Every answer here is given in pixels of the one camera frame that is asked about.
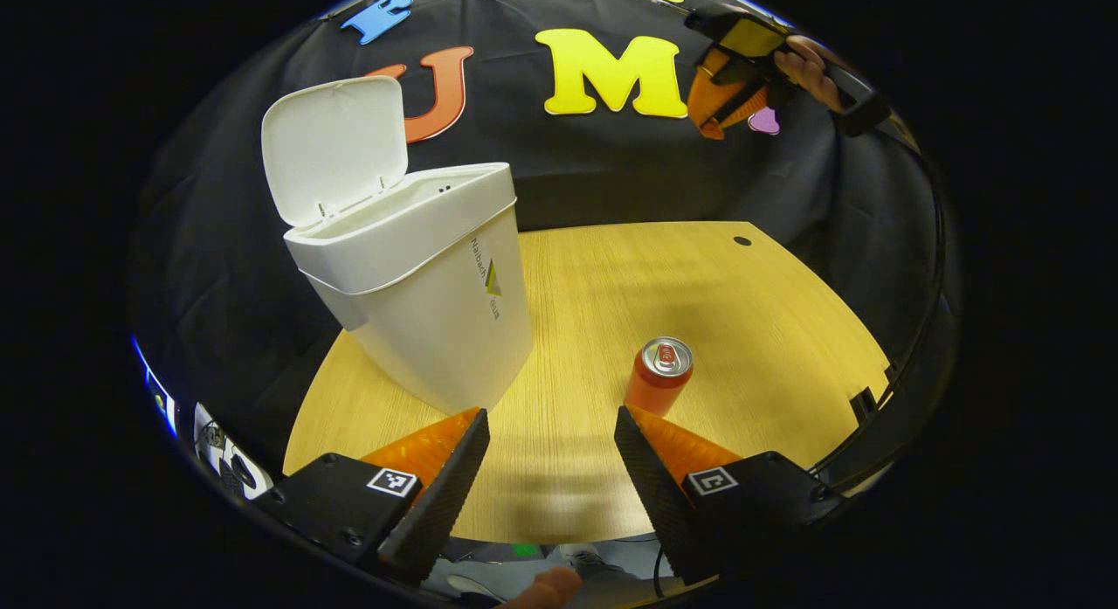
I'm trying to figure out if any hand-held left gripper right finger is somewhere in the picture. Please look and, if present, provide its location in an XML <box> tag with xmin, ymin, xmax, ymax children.
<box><xmin>614</xmin><ymin>405</ymin><xmax>848</xmax><ymax>585</ymax></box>

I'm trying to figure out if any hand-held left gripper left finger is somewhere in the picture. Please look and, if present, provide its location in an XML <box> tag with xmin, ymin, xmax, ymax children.
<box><xmin>253</xmin><ymin>406</ymin><xmax>492</xmax><ymax>585</ymax></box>

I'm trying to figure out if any red pop can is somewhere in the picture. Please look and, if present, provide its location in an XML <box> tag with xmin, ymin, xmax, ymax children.
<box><xmin>624</xmin><ymin>336</ymin><xmax>694</xmax><ymax>418</ymax></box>

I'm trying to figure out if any white desktop garbage bin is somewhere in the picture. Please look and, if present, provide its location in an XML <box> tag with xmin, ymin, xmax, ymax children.
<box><xmin>261</xmin><ymin>75</ymin><xmax>535</xmax><ymax>416</ymax></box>

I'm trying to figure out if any wooden desktop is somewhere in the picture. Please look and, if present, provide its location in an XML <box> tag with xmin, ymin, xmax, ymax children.
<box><xmin>281</xmin><ymin>221</ymin><xmax>892</xmax><ymax>544</ymax></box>

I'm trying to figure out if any person's grey shoe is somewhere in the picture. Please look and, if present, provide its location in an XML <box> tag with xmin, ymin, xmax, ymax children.
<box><xmin>559</xmin><ymin>543</ymin><xmax>631</xmax><ymax>582</ymax></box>

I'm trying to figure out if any black backdrop cloth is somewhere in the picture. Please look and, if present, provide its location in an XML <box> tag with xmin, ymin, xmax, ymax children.
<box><xmin>131</xmin><ymin>0</ymin><xmax>944</xmax><ymax>470</ymax></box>

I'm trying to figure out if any white equipment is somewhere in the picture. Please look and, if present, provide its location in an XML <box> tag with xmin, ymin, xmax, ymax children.
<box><xmin>192</xmin><ymin>402</ymin><xmax>273</xmax><ymax>502</ymax></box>

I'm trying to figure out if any lit monitor screen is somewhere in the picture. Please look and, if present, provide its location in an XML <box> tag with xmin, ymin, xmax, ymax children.
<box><xmin>131</xmin><ymin>336</ymin><xmax>180</xmax><ymax>439</ymax></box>

